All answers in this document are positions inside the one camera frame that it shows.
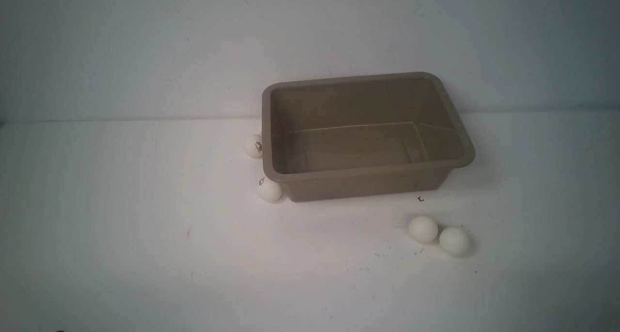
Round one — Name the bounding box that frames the tan plastic rectangular bin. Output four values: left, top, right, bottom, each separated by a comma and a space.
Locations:
262, 72, 476, 202

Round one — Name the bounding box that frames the white logo ball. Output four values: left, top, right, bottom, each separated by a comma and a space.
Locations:
257, 177, 283, 203
243, 135, 262, 159

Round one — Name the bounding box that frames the plain white ball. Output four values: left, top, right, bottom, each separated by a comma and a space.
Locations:
439, 227, 471, 258
409, 215, 439, 244

